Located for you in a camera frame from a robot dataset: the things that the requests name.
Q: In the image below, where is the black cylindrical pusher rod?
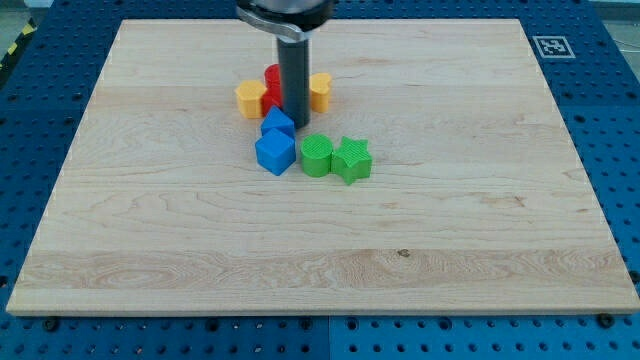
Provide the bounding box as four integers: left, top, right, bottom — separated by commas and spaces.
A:
277, 37, 310, 129

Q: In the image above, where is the yellow heart block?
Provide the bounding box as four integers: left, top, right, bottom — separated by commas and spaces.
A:
310, 73, 332, 113

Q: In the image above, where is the blue cube block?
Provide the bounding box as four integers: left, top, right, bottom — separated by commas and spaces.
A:
255, 129, 296, 176

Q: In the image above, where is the yellow pentagon block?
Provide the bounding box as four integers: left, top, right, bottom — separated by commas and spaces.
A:
235, 80, 267, 119

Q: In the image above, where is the fiducial marker tag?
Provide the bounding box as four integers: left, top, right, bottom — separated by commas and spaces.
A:
532, 35, 575, 59

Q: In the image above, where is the blue triangular block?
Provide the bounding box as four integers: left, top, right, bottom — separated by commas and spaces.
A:
260, 106, 296, 138

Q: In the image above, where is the green star block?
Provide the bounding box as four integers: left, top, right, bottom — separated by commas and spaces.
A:
331, 136, 373, 185

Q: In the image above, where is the green cylinder block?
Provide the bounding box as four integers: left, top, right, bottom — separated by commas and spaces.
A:
301, 134, 333, 177

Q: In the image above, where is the wooden board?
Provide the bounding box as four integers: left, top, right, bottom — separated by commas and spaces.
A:
7, 19, 639, 317

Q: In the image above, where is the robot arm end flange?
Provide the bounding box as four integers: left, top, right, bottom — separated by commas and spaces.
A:
236, 0, 334, 43

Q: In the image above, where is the red cylinder block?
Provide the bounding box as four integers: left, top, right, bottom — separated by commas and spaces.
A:
264, 64, 281, 91

